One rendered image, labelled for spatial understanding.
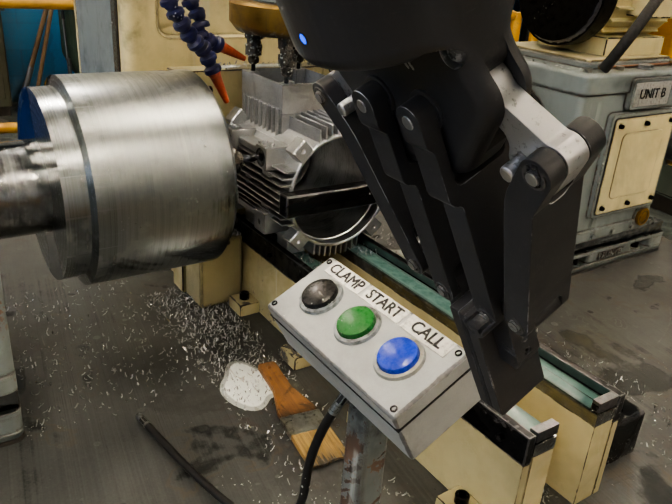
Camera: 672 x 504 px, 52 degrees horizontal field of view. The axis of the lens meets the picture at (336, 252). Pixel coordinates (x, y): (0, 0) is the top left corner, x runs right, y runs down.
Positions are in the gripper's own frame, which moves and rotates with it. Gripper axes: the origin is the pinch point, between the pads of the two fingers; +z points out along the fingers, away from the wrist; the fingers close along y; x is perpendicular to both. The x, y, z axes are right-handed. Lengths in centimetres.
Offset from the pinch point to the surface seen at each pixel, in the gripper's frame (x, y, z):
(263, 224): -8, 58, 25
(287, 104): -20, 62, 15
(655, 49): -88, 57, 43
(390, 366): 1.1, 11.4, 9.6
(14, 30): -43, 571, 91
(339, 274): -2.4, 22.7, 10.2
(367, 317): -0.6, 16.2, 9.5
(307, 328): 2.8, 20.1, 10.3
